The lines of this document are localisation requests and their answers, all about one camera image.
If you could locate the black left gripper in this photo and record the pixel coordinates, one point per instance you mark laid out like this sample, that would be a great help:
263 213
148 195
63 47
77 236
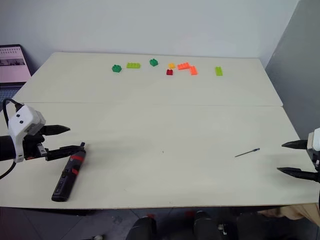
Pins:
33 147

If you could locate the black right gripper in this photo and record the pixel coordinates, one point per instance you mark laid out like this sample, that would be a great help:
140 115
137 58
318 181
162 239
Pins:
317 160

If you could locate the black red electric screwdriver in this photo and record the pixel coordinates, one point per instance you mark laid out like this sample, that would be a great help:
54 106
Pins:
65 178

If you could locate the thin metal screwdriver bit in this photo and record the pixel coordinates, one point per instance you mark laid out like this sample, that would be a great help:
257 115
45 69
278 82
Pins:
246 153

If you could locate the open grey laptop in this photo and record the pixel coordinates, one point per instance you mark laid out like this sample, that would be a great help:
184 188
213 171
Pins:
12 65

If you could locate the dark green toy brick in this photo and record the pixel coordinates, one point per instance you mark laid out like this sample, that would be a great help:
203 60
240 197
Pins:
116 68
154 62

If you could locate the grey partition panel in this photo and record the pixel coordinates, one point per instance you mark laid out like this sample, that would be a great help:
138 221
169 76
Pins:
297 62

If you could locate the long lime green toy brick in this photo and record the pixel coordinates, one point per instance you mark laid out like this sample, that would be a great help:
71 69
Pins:
219 71
133 65

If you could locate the dark rounded shape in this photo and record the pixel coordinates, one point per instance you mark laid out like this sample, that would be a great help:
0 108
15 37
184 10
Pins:
206 226
142 228

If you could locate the small red toy brick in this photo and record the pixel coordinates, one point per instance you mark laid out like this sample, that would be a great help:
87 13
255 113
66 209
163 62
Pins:
170 72

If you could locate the small yellow toy brick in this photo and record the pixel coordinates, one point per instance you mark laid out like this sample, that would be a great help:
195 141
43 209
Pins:
171 66

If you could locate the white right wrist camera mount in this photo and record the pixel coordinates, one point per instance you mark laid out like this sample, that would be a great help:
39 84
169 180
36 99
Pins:
316 140

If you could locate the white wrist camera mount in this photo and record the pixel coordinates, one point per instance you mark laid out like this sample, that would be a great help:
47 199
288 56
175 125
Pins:
316 140
20 120

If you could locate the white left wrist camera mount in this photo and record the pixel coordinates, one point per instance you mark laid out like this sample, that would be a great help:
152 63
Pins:
20 120

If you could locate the wooden table frame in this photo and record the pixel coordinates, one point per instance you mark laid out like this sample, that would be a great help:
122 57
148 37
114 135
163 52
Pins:
292 212

